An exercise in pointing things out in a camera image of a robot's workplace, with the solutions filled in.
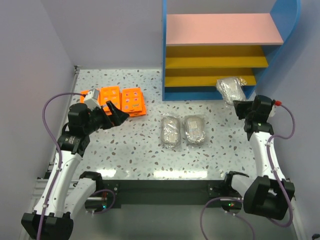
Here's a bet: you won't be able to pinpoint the bagged silver sponges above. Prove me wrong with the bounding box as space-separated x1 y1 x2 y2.
182 114 207 148
216 76 247 106
160 114 181 148

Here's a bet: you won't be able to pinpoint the orange Scrub Mommy box top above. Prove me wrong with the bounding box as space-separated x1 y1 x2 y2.
121 87 143 114

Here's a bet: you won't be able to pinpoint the orange scrub mommy box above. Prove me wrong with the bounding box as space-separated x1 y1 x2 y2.
126 92 147 117
121 87 143 114

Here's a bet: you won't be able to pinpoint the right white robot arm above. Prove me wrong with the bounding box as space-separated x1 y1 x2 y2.
224 95 295 224

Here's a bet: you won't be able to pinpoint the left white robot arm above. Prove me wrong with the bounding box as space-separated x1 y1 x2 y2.
21 101 129 240

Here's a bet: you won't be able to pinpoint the blue pink yellow shelf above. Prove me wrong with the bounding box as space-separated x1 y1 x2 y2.
162 0 301 101

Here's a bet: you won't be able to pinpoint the orange sponge box stack middle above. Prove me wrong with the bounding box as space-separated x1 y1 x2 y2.
99 86 121 115

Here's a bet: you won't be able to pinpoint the orange sponge box far left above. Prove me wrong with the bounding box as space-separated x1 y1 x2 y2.
80 90 94 102

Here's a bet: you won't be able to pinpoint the orange Scrub Mommy box bottom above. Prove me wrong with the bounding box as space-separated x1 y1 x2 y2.
126 92 147 117

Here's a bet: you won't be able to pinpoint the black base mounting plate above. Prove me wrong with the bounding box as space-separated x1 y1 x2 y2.
103 179 226 208

